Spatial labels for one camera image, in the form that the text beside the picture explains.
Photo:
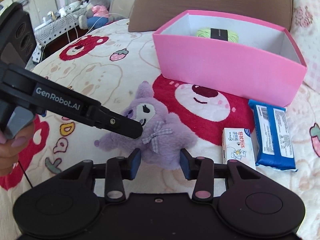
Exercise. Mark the brown embroidered cushion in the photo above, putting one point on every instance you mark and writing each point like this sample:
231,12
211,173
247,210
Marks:
149,15

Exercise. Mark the pink cardboard box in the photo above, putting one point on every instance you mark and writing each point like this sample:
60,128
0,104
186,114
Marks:
265,65

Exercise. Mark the white tissue pack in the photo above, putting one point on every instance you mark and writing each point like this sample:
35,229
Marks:
237,145

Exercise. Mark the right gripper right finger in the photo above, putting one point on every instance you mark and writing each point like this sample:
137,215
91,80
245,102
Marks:
200,169

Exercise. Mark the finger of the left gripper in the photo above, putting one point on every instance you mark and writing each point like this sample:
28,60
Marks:
104,118

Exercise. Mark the purple Kuromi plush toy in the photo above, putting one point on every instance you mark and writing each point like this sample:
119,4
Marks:
163,136

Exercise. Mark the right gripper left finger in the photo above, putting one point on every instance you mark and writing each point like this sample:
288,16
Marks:
117,170

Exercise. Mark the pink checkered pillow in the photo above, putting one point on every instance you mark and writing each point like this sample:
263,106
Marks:
305,31

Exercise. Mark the blue cookie package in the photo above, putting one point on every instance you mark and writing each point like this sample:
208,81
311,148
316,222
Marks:
275,147

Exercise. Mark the patterned bedside table cloth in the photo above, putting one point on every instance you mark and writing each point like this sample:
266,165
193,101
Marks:
48,33

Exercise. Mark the person's left hand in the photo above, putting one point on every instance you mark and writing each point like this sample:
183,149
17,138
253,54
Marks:
10,149

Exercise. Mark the grey bunny plush doll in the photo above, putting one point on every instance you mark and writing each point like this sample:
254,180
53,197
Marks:
96,16

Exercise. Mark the green yarn ball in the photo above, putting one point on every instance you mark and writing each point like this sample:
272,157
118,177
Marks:
218,34

